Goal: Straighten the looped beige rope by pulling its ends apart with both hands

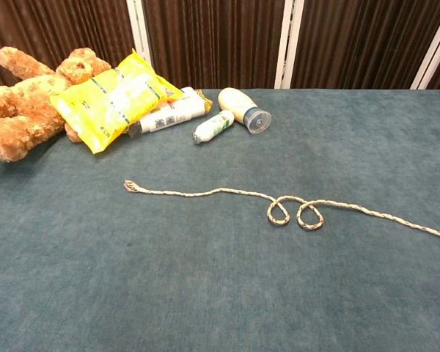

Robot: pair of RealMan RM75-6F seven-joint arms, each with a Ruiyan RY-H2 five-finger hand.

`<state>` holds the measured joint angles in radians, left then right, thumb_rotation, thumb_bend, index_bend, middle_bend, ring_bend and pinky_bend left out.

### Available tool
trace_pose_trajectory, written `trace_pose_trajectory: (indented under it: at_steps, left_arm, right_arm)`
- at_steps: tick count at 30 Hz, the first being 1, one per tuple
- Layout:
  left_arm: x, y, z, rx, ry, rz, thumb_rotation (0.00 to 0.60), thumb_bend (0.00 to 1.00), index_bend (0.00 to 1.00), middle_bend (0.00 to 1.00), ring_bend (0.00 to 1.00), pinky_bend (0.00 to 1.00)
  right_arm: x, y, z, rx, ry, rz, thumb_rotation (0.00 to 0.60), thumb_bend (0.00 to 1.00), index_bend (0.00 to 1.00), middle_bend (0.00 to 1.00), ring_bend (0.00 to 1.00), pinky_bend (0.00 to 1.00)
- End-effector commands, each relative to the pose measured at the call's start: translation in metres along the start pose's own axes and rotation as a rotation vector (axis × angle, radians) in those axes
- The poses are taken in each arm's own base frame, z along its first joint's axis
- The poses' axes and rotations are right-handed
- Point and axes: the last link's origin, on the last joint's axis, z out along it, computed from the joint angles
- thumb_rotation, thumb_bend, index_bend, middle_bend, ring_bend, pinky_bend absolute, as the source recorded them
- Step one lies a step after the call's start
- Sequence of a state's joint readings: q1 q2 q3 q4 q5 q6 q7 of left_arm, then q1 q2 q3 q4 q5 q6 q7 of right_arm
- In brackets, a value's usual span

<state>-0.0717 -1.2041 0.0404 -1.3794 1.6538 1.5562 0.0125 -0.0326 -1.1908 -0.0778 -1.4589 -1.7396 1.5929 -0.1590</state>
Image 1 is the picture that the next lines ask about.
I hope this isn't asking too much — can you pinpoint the beige braided rope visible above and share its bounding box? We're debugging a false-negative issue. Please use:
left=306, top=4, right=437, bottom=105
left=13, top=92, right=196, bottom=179
left=123, top=179, right=440, bottom=245

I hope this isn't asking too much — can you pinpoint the white and yellow snack bag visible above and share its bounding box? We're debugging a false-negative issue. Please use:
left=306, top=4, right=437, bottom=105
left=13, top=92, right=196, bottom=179
left=128, top=87, right=214, bottom=139

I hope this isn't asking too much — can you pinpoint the small white green bottle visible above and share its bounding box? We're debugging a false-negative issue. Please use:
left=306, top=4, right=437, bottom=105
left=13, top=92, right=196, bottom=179
left=191, top=109, right=236, bottom=145

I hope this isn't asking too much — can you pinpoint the cream bottle clear cap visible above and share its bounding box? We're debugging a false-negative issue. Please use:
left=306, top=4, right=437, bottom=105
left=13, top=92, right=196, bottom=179
left=217, top=87, right=273, bottom=135

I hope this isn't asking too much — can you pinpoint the blue felt table cover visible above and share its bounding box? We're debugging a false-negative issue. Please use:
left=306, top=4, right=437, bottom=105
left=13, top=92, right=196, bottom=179
left=0, top=87, right=440, bottom=352

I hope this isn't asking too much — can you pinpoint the brown teddy bear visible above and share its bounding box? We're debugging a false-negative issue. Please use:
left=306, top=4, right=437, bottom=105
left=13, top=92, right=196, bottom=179
left=0, top=46, right=112, bottom=164

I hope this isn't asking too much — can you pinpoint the white screen frame post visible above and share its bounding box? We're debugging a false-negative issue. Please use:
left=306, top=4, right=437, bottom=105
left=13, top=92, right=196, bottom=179
left=274, top=0, right=304, bottom=90
left=410, top=0, right=440, bottom=90
left=125, top=0, right=154, bottom=74

